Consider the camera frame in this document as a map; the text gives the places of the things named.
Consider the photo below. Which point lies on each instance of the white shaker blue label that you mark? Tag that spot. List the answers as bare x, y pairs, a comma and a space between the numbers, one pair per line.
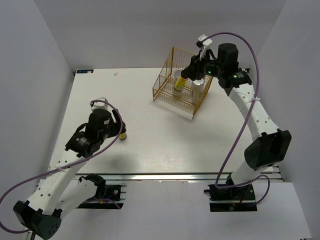
175, 76
197, 89

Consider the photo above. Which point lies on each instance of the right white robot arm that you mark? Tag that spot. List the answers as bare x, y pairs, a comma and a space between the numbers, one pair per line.
269, 143

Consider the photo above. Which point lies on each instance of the blue table label left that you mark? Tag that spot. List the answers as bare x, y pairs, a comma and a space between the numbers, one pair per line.
84, 71

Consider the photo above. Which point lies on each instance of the small yellow-label bottle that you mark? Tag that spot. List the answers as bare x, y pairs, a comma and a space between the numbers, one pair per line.
180, 83
123, 134

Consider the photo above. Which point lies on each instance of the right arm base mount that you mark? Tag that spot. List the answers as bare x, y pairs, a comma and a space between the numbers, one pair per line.
236, 199

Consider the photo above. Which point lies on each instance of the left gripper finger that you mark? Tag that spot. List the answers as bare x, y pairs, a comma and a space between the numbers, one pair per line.
117, 118
119, 129

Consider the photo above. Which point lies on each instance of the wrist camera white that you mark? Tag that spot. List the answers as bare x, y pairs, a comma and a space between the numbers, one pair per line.
99, 104
204, 44

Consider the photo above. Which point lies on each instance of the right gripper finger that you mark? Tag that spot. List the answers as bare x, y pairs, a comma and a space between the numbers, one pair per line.
192, 74
196, 64

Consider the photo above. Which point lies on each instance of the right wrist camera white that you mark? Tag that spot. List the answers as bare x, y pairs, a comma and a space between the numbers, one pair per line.
204, 44

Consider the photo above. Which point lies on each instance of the small yellow-label bottle front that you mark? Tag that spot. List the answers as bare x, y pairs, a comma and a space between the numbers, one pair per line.
123, 134

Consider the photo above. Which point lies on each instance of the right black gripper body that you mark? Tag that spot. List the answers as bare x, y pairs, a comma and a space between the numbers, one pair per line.
212, 68

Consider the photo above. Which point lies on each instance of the gold wire rack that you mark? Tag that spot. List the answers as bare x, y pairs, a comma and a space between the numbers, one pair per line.
182, 93

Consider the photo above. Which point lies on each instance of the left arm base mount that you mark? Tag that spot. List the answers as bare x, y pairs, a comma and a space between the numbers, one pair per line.
107, 196

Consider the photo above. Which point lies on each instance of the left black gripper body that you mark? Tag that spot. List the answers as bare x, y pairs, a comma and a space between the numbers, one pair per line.
106, 133

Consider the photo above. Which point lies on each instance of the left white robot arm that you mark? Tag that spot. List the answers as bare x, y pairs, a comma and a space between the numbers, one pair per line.
44, 210

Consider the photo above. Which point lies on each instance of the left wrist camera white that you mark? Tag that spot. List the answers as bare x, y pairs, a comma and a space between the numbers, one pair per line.
99, 104

